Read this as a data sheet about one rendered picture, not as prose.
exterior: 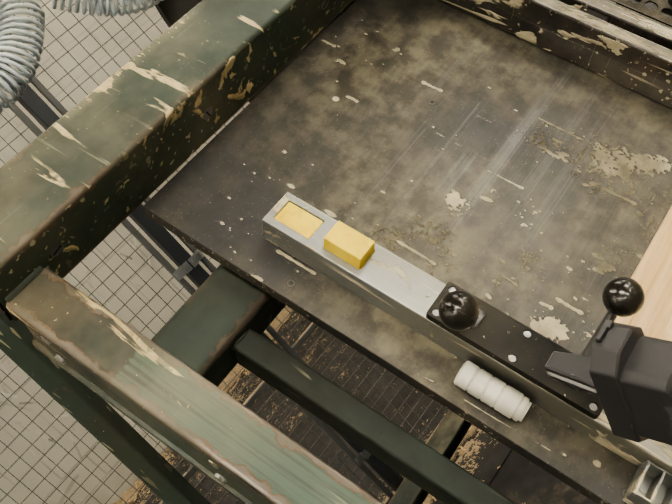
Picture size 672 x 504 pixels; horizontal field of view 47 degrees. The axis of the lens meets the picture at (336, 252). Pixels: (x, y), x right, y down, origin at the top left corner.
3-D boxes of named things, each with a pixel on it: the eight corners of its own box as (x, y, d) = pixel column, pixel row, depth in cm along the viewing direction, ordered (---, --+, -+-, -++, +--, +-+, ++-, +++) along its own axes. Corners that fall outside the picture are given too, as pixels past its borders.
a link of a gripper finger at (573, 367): (558, 351, 71) (622, 366, 67) (542, 377, 70) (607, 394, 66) (553, 339, 70) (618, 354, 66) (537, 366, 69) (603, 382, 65)
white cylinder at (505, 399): (450, 387, 82) (516, 428, 80) (455, 376, 80) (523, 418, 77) (464, 366, 84) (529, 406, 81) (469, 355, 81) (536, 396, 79)
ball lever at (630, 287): (580, 403, 76) (649, 299, 69) (546, 383, 77) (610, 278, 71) (588, 385, 79) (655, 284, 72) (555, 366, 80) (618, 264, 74)
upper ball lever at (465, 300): (477, 340, 82) (464, 338, 69) (446, 322, 83) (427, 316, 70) (495, 309, 82) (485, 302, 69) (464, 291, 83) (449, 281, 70)
